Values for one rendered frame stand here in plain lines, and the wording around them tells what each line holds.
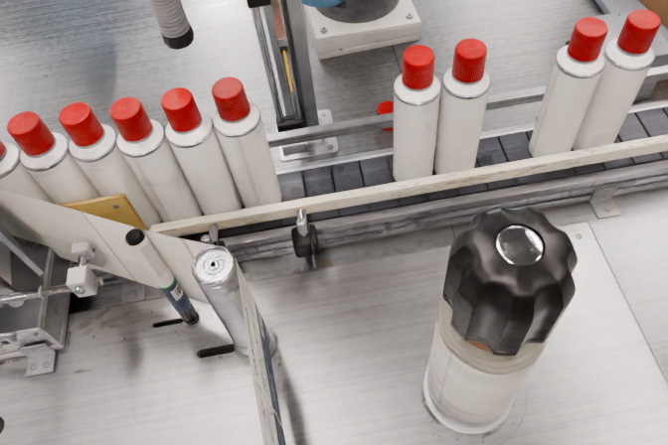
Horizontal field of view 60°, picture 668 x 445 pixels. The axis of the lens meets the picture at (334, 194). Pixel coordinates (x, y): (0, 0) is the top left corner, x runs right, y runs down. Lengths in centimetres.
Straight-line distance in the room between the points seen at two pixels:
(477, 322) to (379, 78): 62
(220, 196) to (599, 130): 47
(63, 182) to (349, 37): 51
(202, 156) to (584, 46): 42
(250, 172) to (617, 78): 42
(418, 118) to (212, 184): 25
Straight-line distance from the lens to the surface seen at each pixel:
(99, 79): 109
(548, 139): 76
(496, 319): 39
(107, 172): 68
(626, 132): 87
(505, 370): 46
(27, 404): 75
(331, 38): 98
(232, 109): 61
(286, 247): 77
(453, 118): 67
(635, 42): 70
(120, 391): 70
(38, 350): 74
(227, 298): 52
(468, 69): 63
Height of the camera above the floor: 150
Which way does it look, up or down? 55 degrees down
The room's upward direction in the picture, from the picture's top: 8 degrees counter-clockwise
